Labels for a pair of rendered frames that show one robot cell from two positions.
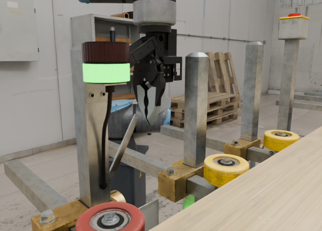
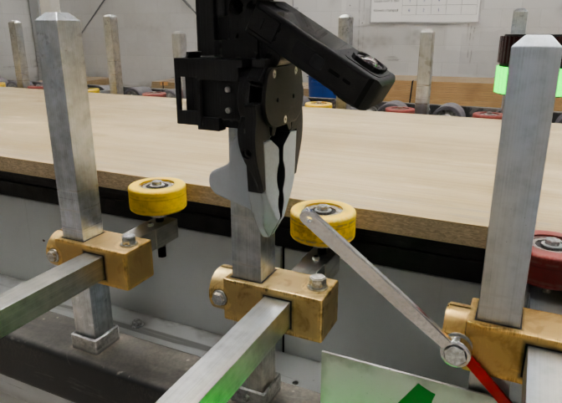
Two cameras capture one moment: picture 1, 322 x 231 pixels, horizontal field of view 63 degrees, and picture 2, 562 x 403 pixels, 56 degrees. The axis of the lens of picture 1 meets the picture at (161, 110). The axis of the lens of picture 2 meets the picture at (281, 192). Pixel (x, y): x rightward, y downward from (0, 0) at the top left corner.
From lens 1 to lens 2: 83 cm
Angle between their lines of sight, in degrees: 105
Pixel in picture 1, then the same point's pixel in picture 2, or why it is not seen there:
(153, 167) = (267, 333)
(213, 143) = (67, 284)
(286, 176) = (329, 190)
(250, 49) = (67, 30)
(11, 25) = not seen: outside the picture
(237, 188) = (389, 206)
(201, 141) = not seen: hidden behind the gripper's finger
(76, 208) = (539, 322)
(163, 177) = (328, 298)
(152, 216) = (339, 382)
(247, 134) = (94, 222)
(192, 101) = not seen: hidden behind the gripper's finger
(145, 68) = (288, 89)
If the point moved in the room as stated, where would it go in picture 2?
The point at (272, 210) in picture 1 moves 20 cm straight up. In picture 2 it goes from (414, 195) to (426, 42)
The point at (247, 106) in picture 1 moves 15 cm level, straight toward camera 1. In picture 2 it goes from (85, 162) to (208, 160)
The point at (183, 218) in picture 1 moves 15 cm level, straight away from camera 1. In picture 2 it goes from (484, 221) to (365, 234)
